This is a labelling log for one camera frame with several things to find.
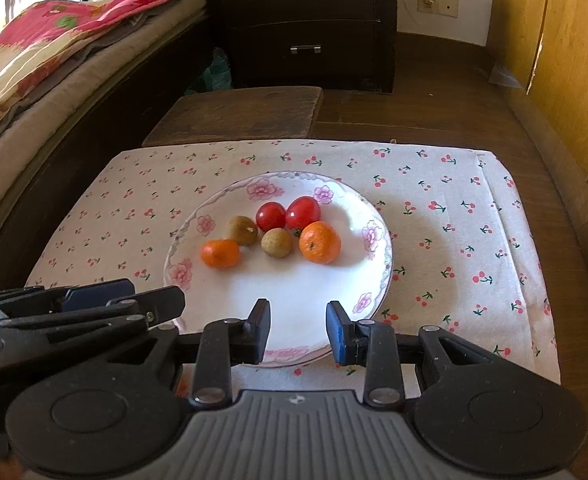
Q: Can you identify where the wall outlet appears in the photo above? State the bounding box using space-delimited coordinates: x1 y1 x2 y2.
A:
417 0 459 17

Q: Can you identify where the mandarin orange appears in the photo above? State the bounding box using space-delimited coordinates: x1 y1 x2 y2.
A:
299 221 342 265
201 239 241 269

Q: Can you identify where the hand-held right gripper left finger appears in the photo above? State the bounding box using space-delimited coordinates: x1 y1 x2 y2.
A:
81 299 273 405

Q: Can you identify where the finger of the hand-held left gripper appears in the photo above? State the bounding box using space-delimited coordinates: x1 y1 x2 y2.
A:
0 280 136 317
0 286 185 343

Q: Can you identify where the cherry print tablecloth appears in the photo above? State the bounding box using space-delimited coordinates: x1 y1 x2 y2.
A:
24 139 562 397

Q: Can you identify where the red tomato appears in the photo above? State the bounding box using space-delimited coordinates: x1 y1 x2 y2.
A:
256 202 287 232
286 196 322 231

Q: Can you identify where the bed with floral blanket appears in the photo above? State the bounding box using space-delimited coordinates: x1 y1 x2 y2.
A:
0 15 215 288
0 7 209 163

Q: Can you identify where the teal plastic bag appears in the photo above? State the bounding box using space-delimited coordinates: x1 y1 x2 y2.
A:
195 47 233 95

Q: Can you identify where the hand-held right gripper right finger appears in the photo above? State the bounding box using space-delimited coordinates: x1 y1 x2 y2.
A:
326 301 540 407

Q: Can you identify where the dark wooden nightstand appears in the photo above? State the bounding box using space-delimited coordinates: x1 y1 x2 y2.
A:
201 0 399 95

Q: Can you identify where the dark wooden stool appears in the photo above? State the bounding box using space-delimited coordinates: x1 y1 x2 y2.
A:
141 86 323 149

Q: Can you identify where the brown longan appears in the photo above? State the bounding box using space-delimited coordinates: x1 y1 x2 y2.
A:
261 228 293 259

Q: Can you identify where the yellow wooden wardrobe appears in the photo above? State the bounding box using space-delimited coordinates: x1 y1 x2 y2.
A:
494 0 588 188

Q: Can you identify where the floral blanket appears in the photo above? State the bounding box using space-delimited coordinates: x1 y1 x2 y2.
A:
0 0 207 128

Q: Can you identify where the brown kiwi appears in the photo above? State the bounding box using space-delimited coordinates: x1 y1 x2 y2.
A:
224 215 259 247

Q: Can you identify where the white floral plate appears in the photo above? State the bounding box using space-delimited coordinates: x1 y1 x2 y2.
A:
163 171 393 368

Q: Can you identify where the clear plastic wrapper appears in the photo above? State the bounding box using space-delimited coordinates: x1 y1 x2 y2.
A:
488 62 520 89

